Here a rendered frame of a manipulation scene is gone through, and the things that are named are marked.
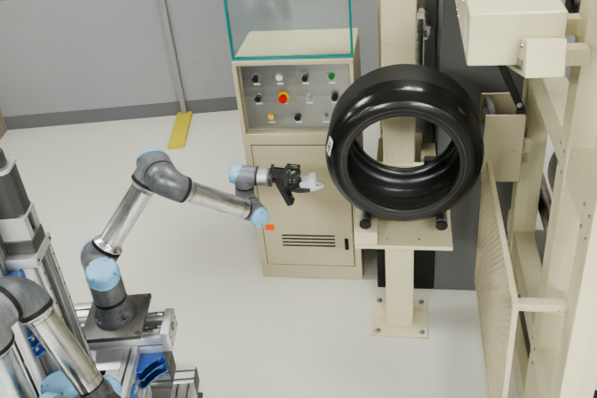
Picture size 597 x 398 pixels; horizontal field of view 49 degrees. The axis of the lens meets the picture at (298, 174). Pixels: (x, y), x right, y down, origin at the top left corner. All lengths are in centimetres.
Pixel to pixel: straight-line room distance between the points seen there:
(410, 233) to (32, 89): 388
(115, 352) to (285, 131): 128
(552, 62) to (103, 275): 158
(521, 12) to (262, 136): 163
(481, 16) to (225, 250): 247
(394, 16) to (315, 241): 142
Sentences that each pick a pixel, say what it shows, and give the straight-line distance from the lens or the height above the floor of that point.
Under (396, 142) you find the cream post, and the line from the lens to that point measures 270.
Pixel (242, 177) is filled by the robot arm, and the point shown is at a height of 106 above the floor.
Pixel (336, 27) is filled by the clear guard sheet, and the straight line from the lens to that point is 289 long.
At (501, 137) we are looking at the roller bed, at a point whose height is 111.
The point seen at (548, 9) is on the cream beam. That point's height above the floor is 178.
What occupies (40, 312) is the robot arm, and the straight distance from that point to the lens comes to 182.
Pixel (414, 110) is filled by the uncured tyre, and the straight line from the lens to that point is 221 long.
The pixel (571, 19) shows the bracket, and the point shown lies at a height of 173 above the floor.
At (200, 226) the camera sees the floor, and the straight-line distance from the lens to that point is 413.
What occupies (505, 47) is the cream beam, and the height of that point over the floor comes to 169.
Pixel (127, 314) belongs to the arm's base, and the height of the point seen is 75.
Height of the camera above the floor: 238
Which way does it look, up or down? 32 degrees down
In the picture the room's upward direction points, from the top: 6 degrees counter-clockwise
